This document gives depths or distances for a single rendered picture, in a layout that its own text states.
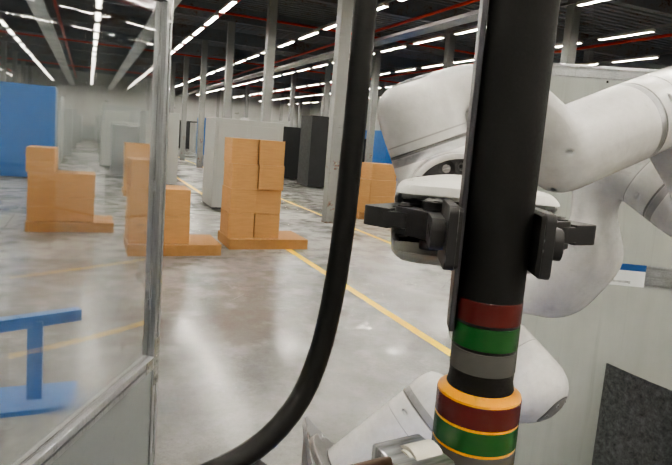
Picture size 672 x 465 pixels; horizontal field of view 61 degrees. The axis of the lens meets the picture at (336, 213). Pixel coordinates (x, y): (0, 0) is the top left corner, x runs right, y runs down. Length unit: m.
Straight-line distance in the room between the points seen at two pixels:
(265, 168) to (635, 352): 6.74
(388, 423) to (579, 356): 1.38
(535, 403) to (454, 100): 0.61
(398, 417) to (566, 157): 0.58
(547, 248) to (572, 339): 2.01
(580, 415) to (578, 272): 1.51
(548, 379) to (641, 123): 0.49
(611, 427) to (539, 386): 1.40
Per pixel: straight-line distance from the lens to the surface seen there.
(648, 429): 2.32
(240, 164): 8.35
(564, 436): 2.43
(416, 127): 0.50
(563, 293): 0.95
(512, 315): 0.30
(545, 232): 0.29
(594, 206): 0.93
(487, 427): 0.31
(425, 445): 0.31
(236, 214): 8.43
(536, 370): 1.02
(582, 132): 0.61
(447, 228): 0.28
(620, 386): 2.34
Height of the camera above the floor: 1.67
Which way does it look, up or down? 7 degrees down
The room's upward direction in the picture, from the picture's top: 5 degrees clockwise
